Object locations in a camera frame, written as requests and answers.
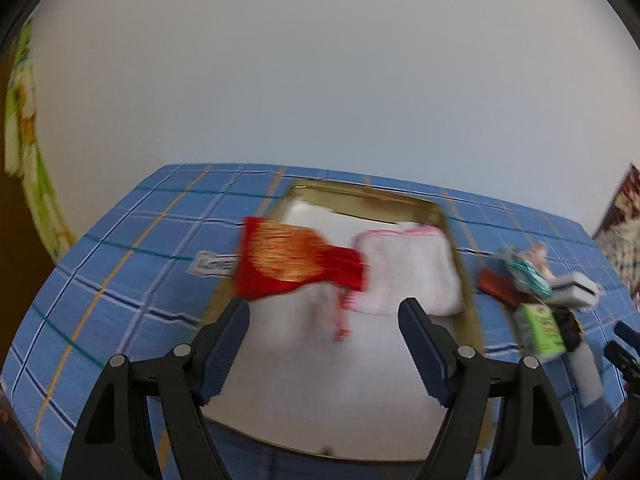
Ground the cotton swab packet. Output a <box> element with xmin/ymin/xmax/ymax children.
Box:
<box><xmin>492</xmin><ymin>246</ymin><xmax>553</xmax><ymax>301</ymax></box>

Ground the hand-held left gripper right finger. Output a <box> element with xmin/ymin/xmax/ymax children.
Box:
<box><xmin>397</xmin><ymin>297</ymin><xmax>586</xmax><ymax>480</ymax></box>

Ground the white rectangular pad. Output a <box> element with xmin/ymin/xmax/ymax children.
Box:
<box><xmin>570</xmin><ymin>345</ymin><xmax>606</xmax><ymax>408</ymax></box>

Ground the white and black box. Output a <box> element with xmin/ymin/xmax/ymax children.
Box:
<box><xmin>550</xmin><ymin>271</ymin><xmax>606</xmax><ymax>308</ymax></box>

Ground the blue plaid bedsheet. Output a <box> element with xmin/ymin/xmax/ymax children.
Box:
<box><xmin>0</xmin><ymin>162</ymin><xmax>640</xmax><ymax>480</ymax></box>

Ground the red patterned cloth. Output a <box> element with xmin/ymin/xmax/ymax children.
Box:
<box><xmin>592</xmin><ymin>162</ymin><xmax>640</xmax><ymax>311</ymax></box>

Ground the green carton box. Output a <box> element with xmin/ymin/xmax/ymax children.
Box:
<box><xmin>514</xmin><ymin>302</ymin><xmax>568</xmax><ymax>363</ymax></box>

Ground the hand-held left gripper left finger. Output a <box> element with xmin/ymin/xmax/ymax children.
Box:
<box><xmin>61</xmin><ymin>299</ymin><xmax>251</xmax><ymax>480</ymax></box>

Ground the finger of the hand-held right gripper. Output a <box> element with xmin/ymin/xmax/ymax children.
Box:
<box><xmin>614</xmin><ymin>321</ymin><xmax>640</xmax><ymax>350</ymax></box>
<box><xmin>604</xmin><ymin>341</ymin><xmax>640</xmax><ymax>386</ymax></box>

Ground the gold tin box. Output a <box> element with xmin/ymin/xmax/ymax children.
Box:
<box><xmin>200</xmin><ymin>177</ymin><xmax>493</xmax><ymax>463</ymax></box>

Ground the small black item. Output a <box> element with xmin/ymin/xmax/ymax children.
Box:
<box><xmin>552</xmin><ymin>307</ymin><xmax>583</xmax><ymax>353</ymax></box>

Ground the dark red flat item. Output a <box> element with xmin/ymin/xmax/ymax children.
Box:
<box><xmin>476</xmin><ymin>269</ymin><xmax>526</xmax><ymax>311</ymax></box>

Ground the green floral cloth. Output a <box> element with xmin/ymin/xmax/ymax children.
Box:
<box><xmin>4</xmin><ymin>20</ymin><xmax>76</xmax><ymax>263</ymax></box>

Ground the white pink-trimmed cloth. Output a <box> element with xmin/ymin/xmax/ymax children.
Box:
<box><xmin>345</xmin><ymin>225</ymin><xmax>463</xmax><ymax>317</ymax></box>

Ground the red and gold cloth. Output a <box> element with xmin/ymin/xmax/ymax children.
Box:
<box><xmin>234</xmin><ymin>216</ymin><xmax>370</xmax><ymax>342</ymax></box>

